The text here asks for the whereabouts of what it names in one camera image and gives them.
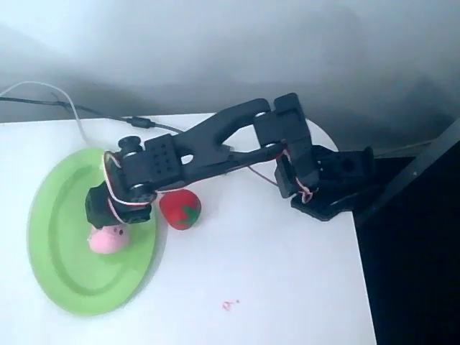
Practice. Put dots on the black cabinet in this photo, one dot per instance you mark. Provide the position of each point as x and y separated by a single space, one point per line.
413 251

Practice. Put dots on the red strawberry toy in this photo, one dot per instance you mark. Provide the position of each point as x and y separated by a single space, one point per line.
179 210

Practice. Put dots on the green oval plastic plate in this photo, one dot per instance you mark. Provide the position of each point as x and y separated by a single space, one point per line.
72 258

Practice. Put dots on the pink toy peach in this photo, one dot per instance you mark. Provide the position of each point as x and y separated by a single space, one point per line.
106 242

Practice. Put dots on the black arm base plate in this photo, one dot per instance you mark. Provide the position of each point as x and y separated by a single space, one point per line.
323 208

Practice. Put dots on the grey metal bar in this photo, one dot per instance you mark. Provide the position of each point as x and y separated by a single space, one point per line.
406 176

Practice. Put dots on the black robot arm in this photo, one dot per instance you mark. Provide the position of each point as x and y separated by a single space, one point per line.
215 143

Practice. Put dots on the pink crumbs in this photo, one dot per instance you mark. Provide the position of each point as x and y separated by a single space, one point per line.
230 304

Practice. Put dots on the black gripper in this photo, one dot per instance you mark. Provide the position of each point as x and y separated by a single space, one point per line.
96 211

